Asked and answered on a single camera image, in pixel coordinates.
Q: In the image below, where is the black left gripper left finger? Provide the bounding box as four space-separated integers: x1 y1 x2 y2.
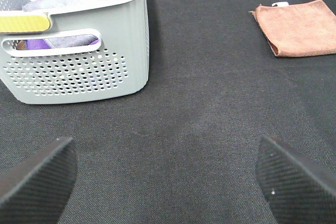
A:
1 137 77 223

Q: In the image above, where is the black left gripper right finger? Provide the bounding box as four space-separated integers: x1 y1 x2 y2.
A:
256 136 335 223

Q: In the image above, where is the brown towel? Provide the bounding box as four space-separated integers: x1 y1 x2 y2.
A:
251 0 335 58

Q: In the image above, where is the black table mat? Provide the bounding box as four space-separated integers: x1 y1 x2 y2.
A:
1 0 335 223

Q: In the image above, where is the grey perforated laundry basket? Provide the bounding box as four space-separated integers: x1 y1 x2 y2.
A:
1 0 150 104

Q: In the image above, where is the yellow label on basket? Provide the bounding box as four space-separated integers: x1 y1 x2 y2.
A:
1 14 51 33

